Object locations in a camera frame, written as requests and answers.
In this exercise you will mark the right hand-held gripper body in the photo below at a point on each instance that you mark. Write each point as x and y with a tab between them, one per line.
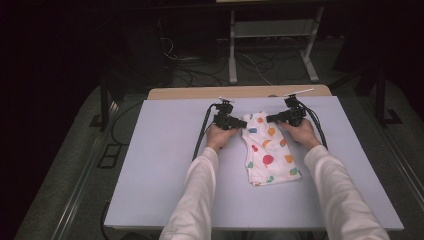
295	115

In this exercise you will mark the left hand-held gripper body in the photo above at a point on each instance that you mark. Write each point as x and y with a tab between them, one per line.
224	116

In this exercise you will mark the white fruit print pants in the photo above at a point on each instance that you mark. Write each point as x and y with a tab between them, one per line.
270	150

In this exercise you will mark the person's right hand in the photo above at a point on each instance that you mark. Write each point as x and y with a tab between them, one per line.
303	133

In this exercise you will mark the person's left hand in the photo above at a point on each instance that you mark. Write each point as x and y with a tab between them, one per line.
218	136

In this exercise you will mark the wooden table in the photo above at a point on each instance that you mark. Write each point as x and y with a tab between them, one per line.
233	91

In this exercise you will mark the white metal stand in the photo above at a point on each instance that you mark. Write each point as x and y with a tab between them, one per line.
273	28

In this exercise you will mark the dark metal stand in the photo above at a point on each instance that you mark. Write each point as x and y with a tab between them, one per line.
386	100
104	106

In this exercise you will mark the black floor socket frame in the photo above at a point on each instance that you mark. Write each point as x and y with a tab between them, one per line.
110	156

